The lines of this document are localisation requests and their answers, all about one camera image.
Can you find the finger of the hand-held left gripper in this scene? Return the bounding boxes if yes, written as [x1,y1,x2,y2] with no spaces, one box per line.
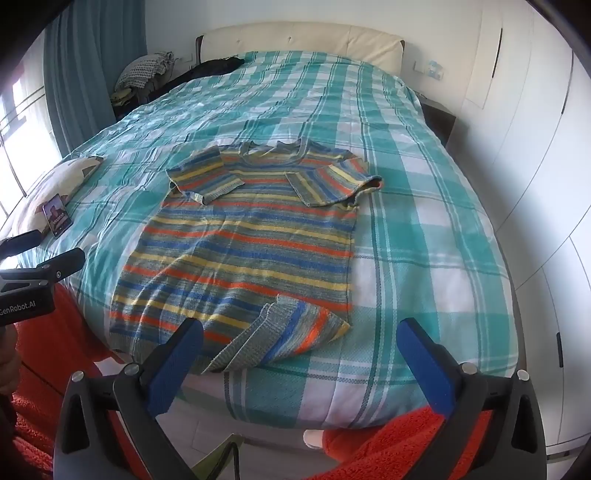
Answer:
[0,229,42,257]
[0,248,86,291]

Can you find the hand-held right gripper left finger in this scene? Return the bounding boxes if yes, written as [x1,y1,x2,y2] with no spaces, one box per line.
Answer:
[54,318,205,480]

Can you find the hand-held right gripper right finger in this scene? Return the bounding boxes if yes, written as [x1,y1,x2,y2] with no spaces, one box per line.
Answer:
[396,318,548,480]

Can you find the striped knit sweater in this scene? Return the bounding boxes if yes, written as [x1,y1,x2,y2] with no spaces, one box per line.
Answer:
[109,137,385,376]

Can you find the smartphone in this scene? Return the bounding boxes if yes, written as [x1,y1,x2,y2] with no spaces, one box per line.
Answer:
[41,194,74,238]

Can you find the patterned pillow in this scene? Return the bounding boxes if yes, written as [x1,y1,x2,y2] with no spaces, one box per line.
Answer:
[0,156,105,241]

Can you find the person's red fleece clothing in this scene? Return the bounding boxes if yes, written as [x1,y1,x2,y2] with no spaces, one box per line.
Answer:
[9,281,490,480]

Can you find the window with metal railing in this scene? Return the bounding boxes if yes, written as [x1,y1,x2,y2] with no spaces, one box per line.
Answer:
[0,78,47,217]

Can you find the teal plaid bedspread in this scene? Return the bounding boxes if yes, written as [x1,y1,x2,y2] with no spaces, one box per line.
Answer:
[46,50,529,430]

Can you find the teal curtain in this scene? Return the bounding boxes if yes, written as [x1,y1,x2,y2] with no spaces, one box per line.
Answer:
[44,0,148,158]

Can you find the dark nightstand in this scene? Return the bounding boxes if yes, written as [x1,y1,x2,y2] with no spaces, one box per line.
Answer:
[418,92,458,148]

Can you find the black garment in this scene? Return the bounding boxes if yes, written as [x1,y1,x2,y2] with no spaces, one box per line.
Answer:
[157,56,245,93]

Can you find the white wardrobe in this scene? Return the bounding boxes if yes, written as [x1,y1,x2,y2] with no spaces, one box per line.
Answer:
[462,0,591,462]

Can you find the cream padded headboard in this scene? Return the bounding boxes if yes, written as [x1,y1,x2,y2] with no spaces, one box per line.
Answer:
[194,23,407,77]

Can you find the long black wardrobe handle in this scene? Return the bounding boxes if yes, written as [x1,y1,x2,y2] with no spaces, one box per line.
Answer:
[493,28,505,80]

